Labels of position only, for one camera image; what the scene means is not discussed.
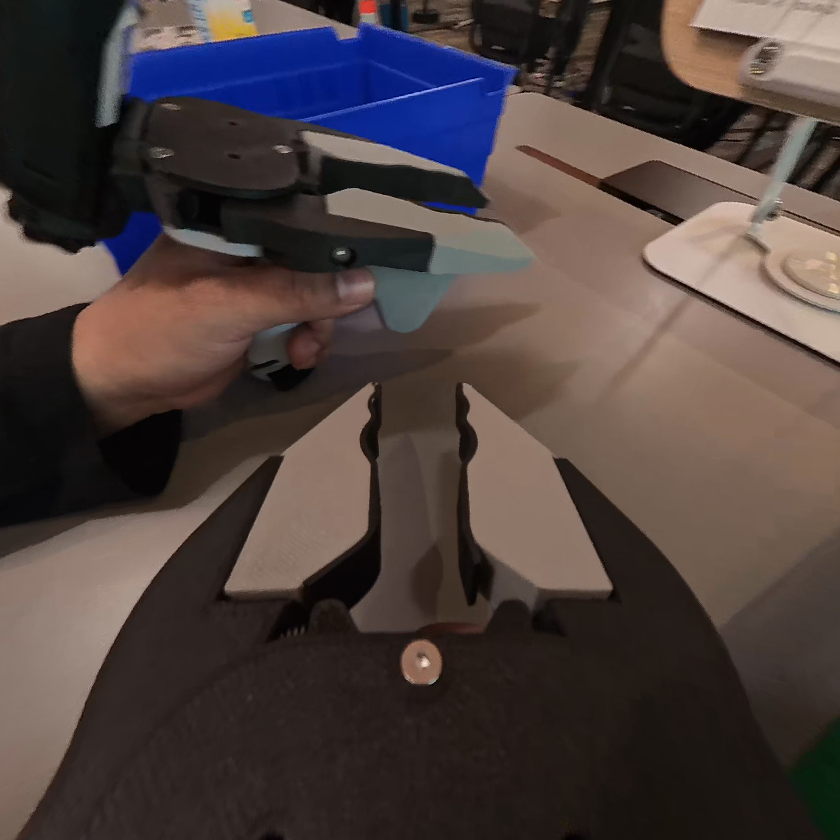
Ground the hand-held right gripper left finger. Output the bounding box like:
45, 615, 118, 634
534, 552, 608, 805
223, 382, 383, 611

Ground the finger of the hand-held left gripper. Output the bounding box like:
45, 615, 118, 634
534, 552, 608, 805
325, 189, 536, 333
301, 128, 490, 212

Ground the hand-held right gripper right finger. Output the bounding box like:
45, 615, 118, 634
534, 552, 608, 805
455, 382, 616, 616

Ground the blue plastic bin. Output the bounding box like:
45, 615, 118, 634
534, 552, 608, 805
101, 23, 519, 277

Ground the person's left hand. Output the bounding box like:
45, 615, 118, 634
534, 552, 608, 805
71, 235, 378, 435

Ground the white disinfecting wipes canister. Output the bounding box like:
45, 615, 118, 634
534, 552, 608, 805
184, 0, 260, 43

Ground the black office chair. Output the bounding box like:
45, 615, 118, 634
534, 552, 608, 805
591, 0, 749, 152

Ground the printed instruction sheet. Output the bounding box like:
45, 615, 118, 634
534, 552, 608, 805
689, 0, 840, 43

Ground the dark desk cable cover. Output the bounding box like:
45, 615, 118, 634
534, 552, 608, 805
602, 159, 840, 235

